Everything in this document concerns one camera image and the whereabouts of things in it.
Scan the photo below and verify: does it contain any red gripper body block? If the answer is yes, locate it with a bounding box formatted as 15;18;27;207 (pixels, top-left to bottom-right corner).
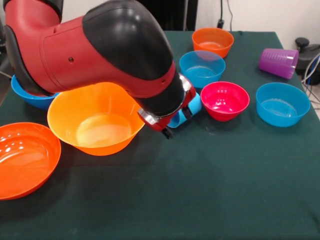
147;83;198;133

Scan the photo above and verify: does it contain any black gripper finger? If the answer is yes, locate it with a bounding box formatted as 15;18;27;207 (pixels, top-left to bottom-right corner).
181;106;193;120
161;127;175;140

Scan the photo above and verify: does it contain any blue cup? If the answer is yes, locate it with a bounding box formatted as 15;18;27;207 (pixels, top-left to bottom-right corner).
166;91;203;130

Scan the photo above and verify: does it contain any small pink bowl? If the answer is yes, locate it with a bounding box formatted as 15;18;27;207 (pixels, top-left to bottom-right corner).
200;81;251;122

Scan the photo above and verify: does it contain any large yellow-orange bowl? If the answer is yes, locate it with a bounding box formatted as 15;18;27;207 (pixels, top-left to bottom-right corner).
46;81;146;157

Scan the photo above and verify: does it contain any purple cup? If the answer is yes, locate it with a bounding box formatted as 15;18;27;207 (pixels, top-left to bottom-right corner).
258;48;300;80

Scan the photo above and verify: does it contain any large blue bowl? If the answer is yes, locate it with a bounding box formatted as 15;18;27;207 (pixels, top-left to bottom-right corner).
10;74;61;111

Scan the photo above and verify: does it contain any large orange bowl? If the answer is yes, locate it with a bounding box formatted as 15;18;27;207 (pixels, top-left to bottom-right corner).
0;121;62;201

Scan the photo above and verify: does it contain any small blue bowl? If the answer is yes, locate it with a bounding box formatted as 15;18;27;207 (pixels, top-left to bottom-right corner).
178;50;227;89
255;82;312;128

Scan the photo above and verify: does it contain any dark green table cloth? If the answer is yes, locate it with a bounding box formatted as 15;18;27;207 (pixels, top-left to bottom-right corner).
0;28;320;240

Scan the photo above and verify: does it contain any small orange bowl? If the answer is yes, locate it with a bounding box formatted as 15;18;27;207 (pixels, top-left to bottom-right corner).
191;27;235;59

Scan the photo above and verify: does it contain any black cable with plug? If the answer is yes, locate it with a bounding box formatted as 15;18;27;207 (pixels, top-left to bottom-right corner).
216;0;234;32

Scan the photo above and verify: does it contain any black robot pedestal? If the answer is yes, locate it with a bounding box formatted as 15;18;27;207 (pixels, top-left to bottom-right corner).
139;0;199;31

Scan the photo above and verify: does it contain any bundle of loose cables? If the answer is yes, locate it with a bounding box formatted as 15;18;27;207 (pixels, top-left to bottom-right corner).
301;53;320;101

